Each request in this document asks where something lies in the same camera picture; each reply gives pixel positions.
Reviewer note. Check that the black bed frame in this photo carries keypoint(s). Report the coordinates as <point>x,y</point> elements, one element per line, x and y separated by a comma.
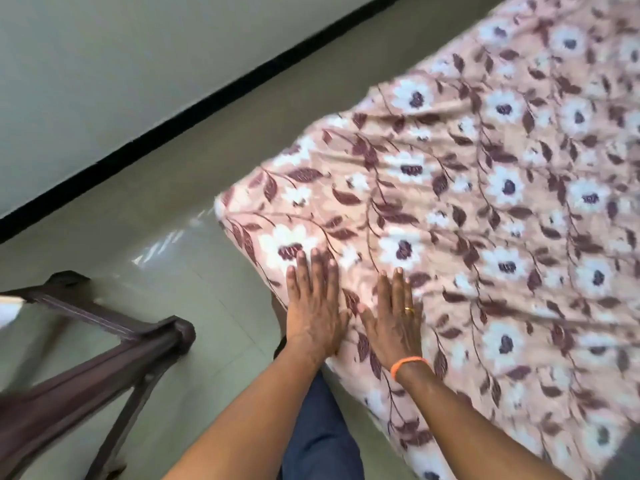
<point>279,319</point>

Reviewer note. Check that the person's dark trousers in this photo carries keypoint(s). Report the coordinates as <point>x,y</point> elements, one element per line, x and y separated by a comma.
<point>320,434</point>

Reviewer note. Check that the peach floral sheet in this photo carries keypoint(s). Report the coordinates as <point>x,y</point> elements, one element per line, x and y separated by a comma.
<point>475,194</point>

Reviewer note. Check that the person's left forearm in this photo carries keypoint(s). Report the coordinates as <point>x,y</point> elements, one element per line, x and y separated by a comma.
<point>250,419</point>

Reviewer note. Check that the person's right forearm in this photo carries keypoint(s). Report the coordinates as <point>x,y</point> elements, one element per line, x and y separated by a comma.
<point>475,424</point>

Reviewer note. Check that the beige patchwork striped pillow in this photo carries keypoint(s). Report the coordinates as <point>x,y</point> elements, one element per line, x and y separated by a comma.
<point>9,309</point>

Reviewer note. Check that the orange wrist band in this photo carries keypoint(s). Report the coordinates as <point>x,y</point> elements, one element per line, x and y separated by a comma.
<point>407,362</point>

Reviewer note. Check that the person's right hand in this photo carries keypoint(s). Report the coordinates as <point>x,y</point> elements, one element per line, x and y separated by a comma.
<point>397,329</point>

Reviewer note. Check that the person's left hand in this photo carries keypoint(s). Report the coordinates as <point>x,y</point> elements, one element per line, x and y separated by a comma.
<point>315,314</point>

